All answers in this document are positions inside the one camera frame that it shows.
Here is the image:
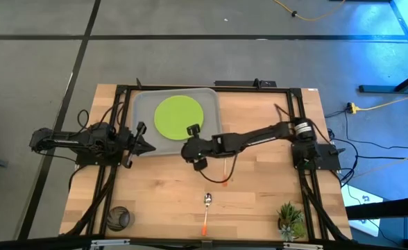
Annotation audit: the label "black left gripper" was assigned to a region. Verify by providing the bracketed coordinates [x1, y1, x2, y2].
[120, 121, 156, 169]

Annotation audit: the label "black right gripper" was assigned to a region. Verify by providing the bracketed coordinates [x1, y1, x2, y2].
[180, 124, 214, 172]

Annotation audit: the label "fork with orange handle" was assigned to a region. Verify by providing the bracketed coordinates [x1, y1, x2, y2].
[222, 158, 229, 188]

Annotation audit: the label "grey plastic tray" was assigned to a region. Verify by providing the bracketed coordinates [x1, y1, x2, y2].
[130, 87, 223, 157]

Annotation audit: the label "spoon with orange handle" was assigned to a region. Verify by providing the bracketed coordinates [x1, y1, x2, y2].
[201, 192, 213, 237]

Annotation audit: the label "dark patterned glass cup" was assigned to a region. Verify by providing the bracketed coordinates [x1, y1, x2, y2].
[106, 206, 135, 233]

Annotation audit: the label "green round plate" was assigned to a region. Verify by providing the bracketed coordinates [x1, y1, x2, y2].
[153, 95, 205, 141]

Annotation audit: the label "green succulent plant pot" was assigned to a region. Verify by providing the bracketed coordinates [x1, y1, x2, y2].
[276, 201, 308, 243]

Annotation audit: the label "white printed box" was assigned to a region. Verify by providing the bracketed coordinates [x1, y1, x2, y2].
[341, 183, 384, 237]

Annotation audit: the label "black stand beam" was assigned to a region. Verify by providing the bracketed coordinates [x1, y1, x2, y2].
[346, 196, 408, 250]

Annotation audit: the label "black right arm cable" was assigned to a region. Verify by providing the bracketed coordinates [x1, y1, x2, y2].
[199, 154, 239, 184]

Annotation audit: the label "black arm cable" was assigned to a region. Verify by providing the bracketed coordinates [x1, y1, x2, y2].
[199, 154, 239, 184]
[77, 102, 125, 133]

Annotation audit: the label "black aluminium table frame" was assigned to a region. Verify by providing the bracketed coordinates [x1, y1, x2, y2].
[61, 78, 354, 244]

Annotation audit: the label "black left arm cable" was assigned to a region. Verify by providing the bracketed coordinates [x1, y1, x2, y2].
[77, 102, 125, 133]

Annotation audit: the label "black bracket bar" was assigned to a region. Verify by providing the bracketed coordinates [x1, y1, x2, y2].
[214, 78, 278, 88]

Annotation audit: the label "silver metal bracket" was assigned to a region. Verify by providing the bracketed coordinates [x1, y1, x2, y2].
[282, 242, 323, 250]
[90, 238, 131, 248]

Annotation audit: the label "yellow extension cord with socket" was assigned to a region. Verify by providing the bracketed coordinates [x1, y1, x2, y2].
[346, 89, 408, 115]

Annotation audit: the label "yellow floor cable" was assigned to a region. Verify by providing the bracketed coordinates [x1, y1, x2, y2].
[272, 0, 347, 22]

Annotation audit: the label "black floor cable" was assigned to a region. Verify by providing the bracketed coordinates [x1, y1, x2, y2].
[325, 109, 408, 185]

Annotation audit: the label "blue metal table frame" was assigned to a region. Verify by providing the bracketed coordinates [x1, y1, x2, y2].
[358, 0, 408, 94]

